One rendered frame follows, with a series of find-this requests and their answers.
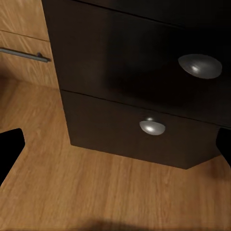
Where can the cabinet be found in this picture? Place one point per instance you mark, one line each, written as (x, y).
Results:
(145, 79)
(25, 49)

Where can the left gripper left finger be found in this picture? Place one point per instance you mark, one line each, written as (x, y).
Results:
(11, 144)

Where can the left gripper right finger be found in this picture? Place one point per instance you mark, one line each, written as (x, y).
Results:
(223, 142)

